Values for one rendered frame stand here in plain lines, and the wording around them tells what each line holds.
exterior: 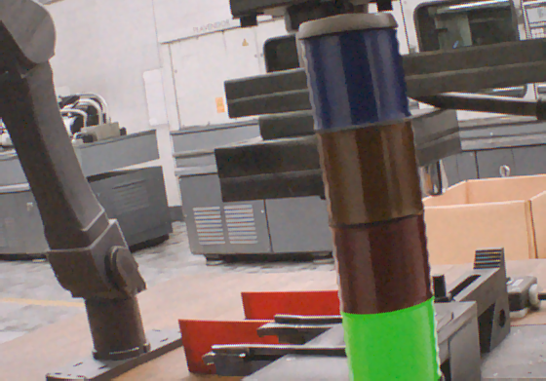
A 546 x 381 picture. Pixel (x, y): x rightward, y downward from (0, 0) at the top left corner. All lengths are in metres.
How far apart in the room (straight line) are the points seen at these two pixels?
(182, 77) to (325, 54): 6.33
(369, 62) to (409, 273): 0.08
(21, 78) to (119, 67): 8.97
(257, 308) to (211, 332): 0.12
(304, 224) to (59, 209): 5.26
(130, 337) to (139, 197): 6.93
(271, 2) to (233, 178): 0.12
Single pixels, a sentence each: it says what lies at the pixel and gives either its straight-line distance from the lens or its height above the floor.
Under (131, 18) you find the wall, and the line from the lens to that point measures 9.72.
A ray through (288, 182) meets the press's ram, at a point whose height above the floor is 1.11.
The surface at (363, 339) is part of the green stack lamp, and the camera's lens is 0.36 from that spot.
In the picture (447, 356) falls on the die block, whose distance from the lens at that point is 0.69.
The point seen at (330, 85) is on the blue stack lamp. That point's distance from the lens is 0.34.
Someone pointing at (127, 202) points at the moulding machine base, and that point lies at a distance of 7.82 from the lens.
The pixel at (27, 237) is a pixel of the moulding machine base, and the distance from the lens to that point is 8.24.
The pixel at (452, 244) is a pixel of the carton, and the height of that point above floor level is 0.60.
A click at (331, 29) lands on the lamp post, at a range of 0.34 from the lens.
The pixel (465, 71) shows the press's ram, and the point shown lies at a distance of 0.57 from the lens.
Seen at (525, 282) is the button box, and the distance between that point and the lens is 1.01.
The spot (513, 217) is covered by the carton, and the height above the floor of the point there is 0.67.
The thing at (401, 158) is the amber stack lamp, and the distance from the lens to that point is 0.35.
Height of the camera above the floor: 1.17
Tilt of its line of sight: 5 degrees down
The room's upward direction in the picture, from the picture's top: 9 degrees counter-clockwise
